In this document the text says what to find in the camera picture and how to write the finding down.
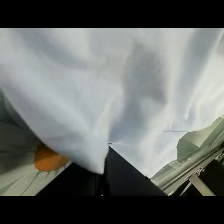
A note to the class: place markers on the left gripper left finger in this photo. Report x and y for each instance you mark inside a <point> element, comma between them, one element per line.
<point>75,181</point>

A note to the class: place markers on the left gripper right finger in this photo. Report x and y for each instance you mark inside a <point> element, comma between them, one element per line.
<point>128,176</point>

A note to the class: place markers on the white shirt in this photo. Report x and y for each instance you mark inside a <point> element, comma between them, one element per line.
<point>100,86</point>

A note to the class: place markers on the silver frame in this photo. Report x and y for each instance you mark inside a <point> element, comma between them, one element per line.
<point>196,173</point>

